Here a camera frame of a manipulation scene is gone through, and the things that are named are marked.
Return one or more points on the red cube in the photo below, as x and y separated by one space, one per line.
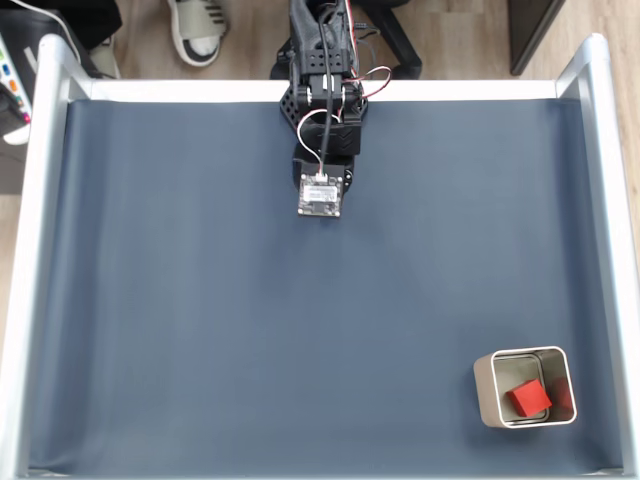
529 397

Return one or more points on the square metal tin container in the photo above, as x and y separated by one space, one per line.
485 395

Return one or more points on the person's foot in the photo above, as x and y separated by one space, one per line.
200 30
107 57

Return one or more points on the white table frame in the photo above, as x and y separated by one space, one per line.
35 200

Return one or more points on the person's leg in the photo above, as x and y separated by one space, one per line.
95 20

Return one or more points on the white device with coloured buttons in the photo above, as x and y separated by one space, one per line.
12 95

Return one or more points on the dark cabinet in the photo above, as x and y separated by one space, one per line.
532 30

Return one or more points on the blue-grey table mat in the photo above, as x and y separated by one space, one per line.
200 300

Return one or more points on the bare camera circuit board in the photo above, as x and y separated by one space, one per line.
320 197

